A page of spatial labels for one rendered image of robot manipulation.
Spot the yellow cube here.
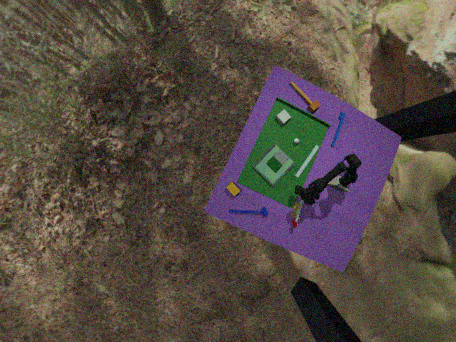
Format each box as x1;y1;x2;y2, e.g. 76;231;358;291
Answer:
226;182;240;196

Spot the blue rectangular bar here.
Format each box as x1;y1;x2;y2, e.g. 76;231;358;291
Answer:
331;112;345;147

